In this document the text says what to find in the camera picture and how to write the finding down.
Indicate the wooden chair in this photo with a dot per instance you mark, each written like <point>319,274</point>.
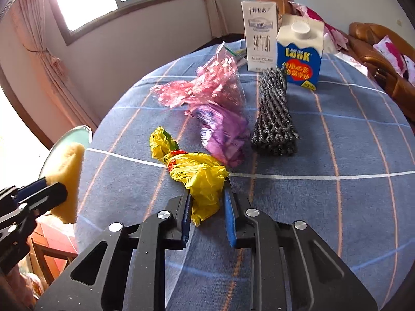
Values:
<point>42,249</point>

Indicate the tall white milk carton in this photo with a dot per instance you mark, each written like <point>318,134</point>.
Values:
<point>259,39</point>

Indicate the yellow plastic bag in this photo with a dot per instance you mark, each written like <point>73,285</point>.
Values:
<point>197,171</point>

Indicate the pink plastic bag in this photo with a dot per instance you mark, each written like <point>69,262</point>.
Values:
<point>214,77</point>

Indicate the teal cartoon-print trash bin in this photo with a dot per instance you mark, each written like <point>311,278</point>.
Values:
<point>69,132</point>

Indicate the pink tied-back curtain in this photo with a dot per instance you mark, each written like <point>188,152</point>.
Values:
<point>39,39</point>

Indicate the purple foil wrapper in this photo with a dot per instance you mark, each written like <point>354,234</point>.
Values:
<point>223,129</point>

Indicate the blue checked tablecloth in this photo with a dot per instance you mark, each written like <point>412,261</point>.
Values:
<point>340,136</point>

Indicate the blue and white carton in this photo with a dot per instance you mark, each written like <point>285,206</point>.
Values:
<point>298,61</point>

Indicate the brown leather sofa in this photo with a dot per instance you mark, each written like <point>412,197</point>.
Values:
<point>366,48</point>

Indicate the yellow sponge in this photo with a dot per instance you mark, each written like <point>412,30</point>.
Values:
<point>69,168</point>

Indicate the pink curtain beside sofa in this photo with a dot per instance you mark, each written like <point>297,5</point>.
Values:
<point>215,3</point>

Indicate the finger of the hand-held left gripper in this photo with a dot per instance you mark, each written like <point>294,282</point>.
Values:
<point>48,197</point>
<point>32,188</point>

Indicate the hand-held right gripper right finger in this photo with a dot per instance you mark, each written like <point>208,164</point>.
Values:
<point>230,223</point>

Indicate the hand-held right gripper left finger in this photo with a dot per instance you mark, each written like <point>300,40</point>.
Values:
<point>186,220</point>

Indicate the pink floral pillow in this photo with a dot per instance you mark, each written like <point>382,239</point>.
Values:
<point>389,50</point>

